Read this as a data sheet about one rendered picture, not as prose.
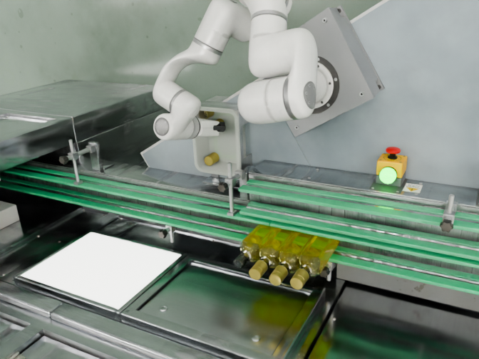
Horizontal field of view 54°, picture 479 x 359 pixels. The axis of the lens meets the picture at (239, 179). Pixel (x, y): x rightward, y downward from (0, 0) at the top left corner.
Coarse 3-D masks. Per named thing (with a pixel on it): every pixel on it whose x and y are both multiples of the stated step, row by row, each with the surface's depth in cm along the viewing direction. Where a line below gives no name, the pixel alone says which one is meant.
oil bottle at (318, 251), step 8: (312, 240) 131; (320, 240) 130; (328, 240) 130; (336, 240) 135; (304, 248) 127; (312, 248) 127; (320, 248) 127; (328, 248) 128; (304, 256) 123; (312, 256) 123; (320, 256) 123; (328, 256) 129; (304, 264) 122; (312, 264) 121; (320, 264) 123; (312, 272) 122; (320, 272) 124
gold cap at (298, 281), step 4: (296, 272) 119; (300, 272) 118; (304, 272) 119; (296, 276) 117; (300, 276) 117; (304, 276) 118; (308, 276) 119; (292, 280) 117; (296, 280) 116; (300, 280) 116; (304, 280) 117; (292, 284) 117; (296, 284) 117; (300, 284) 116; (296, 288) 117; (300, 288) 117
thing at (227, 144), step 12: (204, 108) 150; (216, 108) 148; (228, 120) 156; (228, 132) 157; (204, 144) 160; (216, 144) 161; (228, 144) 159; (204, 156) 162; (228, 156) 161; (240, 156) 151; (204, 168) 159; (216, 168) 158; (240, 168) 152
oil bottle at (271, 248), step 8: (280, 232) 136; (288, 232) 136; (272, 240) 132; (280, 240) 132; (288, 240) 133; (264, 248) 129; (272, 248) 128; (280, 248) 129; (272, 256) 127; (272, 264) 127
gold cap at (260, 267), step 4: (260, 260) 125; (256, 264) 123; (260, 264) 123; (264, 264) 124; (252, 268) 122; (256, 268) 122; (260, 268) 122; (264, 268) 123; (252, 272) 122; (256, 272) 122; (260, 272) 121; (264, 272) 124; (252, 276) 123; (256, 276) 122; (260, 276) 122
